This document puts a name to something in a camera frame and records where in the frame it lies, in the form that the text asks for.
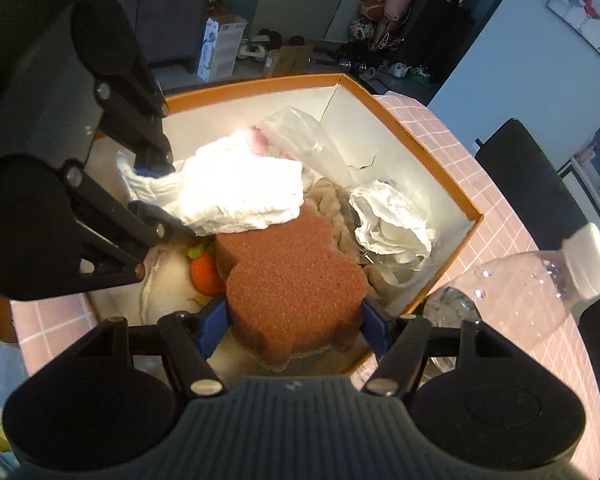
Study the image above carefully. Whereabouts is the pink bag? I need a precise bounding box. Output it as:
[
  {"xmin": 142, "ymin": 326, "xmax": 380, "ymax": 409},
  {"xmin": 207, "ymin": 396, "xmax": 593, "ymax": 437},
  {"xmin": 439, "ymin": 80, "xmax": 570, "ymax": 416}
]
[{"xmin": 359, "ymin": 0, "xmax": 417, "ymax": 52}]

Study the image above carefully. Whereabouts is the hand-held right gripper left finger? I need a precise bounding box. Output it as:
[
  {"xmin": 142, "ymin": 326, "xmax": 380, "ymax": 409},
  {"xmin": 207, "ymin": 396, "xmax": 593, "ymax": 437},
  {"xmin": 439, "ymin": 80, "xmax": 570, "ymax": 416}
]
[{"xmin": 75, "ymin": 296, "xmax": 231, "ymax": 400}]

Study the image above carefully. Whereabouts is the brown fluffy towel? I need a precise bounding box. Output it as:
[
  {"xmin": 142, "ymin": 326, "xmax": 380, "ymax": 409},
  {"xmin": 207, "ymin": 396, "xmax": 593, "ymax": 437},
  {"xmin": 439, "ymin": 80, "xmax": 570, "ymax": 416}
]
[{"xmin": 302, "ymin": 175, "xmax": 392, "ymax": 307}]

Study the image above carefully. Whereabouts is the clear plastic water bottle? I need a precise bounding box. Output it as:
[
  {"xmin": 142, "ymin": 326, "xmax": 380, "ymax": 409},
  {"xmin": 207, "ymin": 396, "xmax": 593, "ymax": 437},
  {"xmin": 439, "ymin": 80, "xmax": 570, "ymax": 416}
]
[{"xmin": 422, "ymin": 222, "xmax": 600, "ymax": 362}]

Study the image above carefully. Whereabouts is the brown sponge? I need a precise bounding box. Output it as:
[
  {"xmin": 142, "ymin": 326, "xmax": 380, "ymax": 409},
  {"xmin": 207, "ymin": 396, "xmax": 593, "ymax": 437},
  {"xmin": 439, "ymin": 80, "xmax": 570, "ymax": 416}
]
[{"xmin": 214, "ymin": 205, "xmax": 371, "ymax": 369}]

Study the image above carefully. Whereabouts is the white and blue carton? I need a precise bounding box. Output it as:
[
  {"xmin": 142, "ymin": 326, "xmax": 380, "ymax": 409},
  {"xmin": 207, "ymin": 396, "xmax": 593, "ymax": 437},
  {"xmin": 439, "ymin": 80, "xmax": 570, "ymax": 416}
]
[{"xmin": 196, "ymin": 16, "xmax": 249, "ymax": 83}]

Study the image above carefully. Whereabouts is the dark sideboard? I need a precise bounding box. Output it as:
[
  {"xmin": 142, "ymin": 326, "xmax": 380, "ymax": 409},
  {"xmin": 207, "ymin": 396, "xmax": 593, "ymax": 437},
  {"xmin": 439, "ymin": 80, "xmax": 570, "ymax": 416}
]
[{"xmin": 409, "ymin": 0, "xmax": 487, "ymax": 70}]

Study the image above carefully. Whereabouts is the orange cardboard box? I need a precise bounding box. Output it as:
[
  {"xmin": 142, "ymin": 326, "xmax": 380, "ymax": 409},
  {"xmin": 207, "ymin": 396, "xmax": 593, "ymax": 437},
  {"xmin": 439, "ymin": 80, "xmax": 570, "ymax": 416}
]
[{"xmin": 82, "ymin": 72, "xmax": 484, "ymax": 377}]

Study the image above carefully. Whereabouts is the white plastic bag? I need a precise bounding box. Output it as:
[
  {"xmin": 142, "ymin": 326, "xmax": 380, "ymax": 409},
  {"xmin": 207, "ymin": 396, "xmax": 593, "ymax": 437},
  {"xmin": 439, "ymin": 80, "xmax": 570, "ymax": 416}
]
[{"xmin": 349, "ymin": 180, "xmax": 437, "ymax": 267}]

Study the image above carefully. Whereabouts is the white diaper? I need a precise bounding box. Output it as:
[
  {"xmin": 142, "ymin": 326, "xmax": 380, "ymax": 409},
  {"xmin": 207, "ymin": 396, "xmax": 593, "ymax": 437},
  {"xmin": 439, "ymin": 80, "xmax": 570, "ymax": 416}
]
[{"xmin": 115, "ymin": 142, "xmax": 305, "ymax": 237}]

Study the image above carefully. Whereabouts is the brown cardboard box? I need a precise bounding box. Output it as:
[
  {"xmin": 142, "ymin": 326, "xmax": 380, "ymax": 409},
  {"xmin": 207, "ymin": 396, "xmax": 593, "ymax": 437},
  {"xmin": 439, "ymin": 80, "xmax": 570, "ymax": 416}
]
[{"xmin": 262, "ymin": 44, "xmax": 315, "ymax": 80}]

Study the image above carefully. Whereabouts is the orange crochet fruit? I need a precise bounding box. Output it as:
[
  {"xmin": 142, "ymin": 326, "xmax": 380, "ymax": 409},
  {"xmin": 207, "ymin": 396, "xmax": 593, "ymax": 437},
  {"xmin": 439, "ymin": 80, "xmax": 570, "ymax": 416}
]
[{"xmin": 187, "ymin": 241, "xmax": 229, "ymax": 297}]

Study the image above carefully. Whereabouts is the pink checked tablecloth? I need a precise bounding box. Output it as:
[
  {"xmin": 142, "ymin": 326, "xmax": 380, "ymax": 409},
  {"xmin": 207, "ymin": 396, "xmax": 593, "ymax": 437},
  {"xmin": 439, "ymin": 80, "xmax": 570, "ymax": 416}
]
[{"xmin": 10, "ymin": 92, "xmax": 600, "ymax": 480}]

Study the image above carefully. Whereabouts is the pink knitted cloth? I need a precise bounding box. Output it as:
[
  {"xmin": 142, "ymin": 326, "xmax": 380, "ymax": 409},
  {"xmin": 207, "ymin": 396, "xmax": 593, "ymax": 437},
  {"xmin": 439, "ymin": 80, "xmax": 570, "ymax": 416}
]
[{"xmin": 230, "ymin": 127, "xmax": 272, "ymax": 159}]

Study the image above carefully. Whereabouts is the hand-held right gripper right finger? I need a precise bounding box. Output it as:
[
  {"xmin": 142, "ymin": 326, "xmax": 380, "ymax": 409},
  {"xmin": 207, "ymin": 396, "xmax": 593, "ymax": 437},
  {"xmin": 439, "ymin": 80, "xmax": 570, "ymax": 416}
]
[{"xmin": 360, "ymin": 300, "xmax": 515, "ymax": 397}]

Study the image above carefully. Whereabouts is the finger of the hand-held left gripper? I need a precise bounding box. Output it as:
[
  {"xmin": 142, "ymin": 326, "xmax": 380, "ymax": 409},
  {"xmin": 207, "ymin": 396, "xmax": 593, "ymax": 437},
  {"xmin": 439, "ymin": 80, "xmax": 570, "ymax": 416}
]
[
  {"xmin": 61, "ymin": 159, "xmax": 211, "ymax": 287},
  {"xmin": 94, "ymin": 71, "xmax": 177, "ymax": 178}
]

